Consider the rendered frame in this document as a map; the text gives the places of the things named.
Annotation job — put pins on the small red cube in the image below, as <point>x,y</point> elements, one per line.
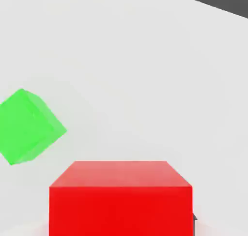
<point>120,210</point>

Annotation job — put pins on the small green cube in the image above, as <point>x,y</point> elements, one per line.
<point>25,127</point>

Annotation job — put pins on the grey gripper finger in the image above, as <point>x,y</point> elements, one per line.
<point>194,223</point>

